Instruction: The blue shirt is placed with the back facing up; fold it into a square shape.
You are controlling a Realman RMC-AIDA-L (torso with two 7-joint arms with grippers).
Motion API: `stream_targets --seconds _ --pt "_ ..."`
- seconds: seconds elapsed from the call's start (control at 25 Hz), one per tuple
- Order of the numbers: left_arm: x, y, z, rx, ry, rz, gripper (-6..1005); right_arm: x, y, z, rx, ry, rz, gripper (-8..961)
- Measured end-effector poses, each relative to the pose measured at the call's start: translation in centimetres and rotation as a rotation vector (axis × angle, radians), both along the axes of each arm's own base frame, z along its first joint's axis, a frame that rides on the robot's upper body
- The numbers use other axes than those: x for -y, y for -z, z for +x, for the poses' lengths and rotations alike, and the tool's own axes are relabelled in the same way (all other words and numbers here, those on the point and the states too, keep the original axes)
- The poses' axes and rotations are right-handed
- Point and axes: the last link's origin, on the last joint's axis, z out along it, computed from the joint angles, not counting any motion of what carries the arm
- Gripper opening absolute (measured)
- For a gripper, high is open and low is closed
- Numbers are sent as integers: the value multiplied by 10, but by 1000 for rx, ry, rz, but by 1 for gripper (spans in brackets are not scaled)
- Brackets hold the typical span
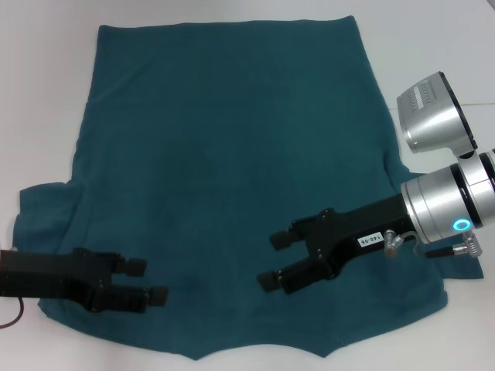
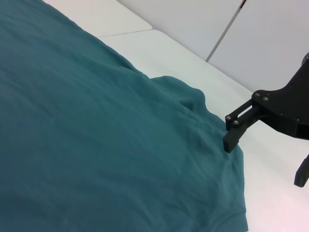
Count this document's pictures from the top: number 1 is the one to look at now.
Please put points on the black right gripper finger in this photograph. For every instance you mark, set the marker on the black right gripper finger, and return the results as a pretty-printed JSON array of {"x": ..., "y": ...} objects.
[
  {"x": 286, "y": 237},
  {"x": 298, "y": 276}
]

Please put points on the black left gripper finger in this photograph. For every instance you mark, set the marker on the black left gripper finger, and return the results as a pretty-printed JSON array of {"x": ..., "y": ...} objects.
[
  {"x": 127, "y": 299},
  {"x": 133, "y": 267}
]

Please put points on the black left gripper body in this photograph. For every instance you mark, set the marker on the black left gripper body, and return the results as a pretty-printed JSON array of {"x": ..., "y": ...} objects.
[{"x": 38, "y": 272}]

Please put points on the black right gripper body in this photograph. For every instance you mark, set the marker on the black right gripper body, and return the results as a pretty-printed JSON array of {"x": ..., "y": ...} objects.
[{"x": 367, "y": 228}]

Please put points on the teal blue t-shirt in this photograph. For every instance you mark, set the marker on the teal blue t-shirt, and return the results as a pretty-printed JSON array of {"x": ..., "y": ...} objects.
[{"x": 232, "y": 135}]

